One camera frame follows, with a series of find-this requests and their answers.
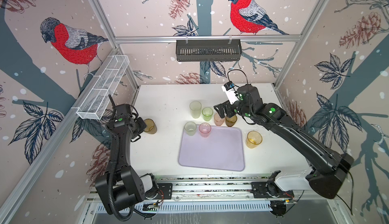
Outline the olive amber textured glass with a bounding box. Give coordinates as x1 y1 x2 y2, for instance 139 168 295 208
144 119 158 134

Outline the pink faceted glass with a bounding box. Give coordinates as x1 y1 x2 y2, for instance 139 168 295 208
199 123 212 138

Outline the pale green short glass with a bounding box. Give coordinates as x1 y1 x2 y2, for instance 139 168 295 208
184 121 197 136

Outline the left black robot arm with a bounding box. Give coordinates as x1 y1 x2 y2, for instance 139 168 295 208
95 104 146 222

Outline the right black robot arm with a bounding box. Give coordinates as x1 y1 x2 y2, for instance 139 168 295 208
214 81 354 199

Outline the lavender plastic tray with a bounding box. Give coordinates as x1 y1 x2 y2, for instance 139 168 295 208
178 126 245 171

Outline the pale pink textured glass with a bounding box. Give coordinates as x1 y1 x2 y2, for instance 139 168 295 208
214 113 225 126

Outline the dark amber textured glass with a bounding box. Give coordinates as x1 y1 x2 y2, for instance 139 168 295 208
225 115 238 127

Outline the small bright green glass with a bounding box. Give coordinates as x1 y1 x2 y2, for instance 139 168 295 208
202 107 213 121

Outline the tall pale green glass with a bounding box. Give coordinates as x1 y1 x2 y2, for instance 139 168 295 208
189 101 202 119

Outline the yellow faceted glass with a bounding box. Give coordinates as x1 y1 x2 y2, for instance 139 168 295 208
246 131 263 149

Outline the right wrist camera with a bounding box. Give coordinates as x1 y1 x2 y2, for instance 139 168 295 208
221 81 239 105

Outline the white mesh wall shelf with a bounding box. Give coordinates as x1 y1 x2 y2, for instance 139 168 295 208
77 55 129 120

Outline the black hanging wire basket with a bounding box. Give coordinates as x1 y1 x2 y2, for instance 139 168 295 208
176 39 242 62

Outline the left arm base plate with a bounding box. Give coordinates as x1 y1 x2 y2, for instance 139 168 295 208
145 183 173 200

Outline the aluminium front rail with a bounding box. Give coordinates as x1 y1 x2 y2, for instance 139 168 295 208
86 175 338 203

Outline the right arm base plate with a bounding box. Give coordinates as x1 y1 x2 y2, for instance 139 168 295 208
250 181 295 199

